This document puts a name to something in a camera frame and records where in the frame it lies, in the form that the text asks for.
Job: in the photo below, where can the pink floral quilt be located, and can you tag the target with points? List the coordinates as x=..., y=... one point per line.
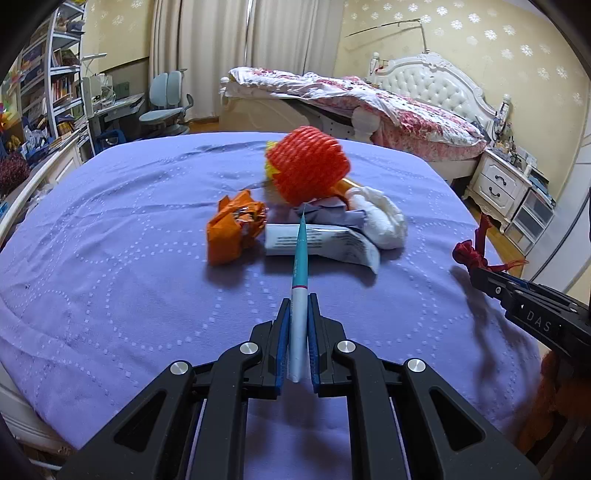
x=392, y=106

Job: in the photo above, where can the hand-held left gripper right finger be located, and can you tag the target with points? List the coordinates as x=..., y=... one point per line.
x=314, y=344

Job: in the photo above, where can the white squeezed tube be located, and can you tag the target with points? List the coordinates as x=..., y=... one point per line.
x=332, y=244

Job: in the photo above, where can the blue basket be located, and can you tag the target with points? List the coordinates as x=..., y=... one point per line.
x=112, y=138

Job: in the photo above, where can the person's right forearm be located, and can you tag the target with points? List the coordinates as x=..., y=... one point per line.
x=561, y=401

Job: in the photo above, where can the white nightstand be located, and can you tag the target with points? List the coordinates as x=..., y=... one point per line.
x=496, y=184

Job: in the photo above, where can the amber bottle with black cap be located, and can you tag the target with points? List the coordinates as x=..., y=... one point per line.
x=351, y=186

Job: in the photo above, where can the red foam fruit net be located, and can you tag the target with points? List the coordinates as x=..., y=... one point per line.
x=307, y=161

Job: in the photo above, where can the white bookshelf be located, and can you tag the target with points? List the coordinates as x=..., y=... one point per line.
x=51, y=92

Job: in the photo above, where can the yellow foam fruit net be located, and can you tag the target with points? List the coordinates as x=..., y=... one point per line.
x=269, y=168

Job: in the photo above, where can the cream curtain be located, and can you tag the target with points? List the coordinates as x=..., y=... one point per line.
x=207, y=60

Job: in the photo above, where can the teal and white pen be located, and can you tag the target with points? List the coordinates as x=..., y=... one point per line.
x=299, y=300

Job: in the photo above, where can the maroon fuzzy ball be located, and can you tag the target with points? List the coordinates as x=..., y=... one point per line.
x=11, y=173

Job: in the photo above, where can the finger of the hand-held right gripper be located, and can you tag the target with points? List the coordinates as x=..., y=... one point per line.
x=540, y=290
x=491, y=286

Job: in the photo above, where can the crumpled white tissue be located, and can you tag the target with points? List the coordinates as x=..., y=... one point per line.
x=385, y=221

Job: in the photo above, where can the white tufted bed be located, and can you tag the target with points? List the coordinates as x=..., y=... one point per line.
x=443, y=85

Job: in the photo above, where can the plastic drawer unit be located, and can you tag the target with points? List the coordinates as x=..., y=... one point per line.
x=531, y=217

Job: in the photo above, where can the crumpled purple paper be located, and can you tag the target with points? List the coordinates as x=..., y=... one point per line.
x=332, y=214

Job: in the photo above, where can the thin canopy pole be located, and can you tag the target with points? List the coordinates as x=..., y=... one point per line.
x=392, y=25

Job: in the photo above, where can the grey study desk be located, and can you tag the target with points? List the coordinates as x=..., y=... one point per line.
x=120, y=104

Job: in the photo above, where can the light blue desk chair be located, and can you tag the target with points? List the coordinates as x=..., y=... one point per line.
x=164, y=106

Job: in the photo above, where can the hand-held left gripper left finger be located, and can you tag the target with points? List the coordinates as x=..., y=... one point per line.
x=280, y=344

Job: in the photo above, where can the crumpled orange wrapper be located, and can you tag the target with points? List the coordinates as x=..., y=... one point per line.
x=228, y=228

